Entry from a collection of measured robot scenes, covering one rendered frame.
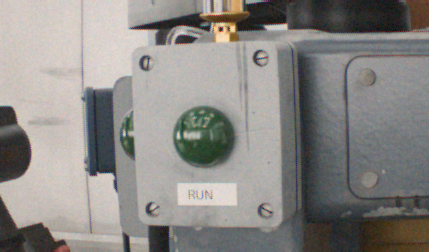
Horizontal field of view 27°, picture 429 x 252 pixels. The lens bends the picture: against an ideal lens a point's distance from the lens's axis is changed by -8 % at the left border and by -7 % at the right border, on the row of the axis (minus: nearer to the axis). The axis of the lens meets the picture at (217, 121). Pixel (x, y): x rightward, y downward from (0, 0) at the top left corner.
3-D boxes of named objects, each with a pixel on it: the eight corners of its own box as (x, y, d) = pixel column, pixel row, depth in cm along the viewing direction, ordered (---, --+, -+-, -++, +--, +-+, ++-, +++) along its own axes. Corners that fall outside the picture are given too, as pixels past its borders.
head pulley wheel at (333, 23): (274, 37, 62) (272, 0, 62) (302, 40, 71) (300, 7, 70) (405, 35, 59) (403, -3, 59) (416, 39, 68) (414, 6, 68)
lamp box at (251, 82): (138, 225, 48) (130, 47, 48) (168, 213, 53) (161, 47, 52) (282, 227, 46) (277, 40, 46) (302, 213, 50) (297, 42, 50)
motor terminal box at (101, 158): (86, 201, 97) (81, 87, 96) (86, 189, 107) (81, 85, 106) (165, 197, 98) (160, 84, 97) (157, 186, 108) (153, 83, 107)
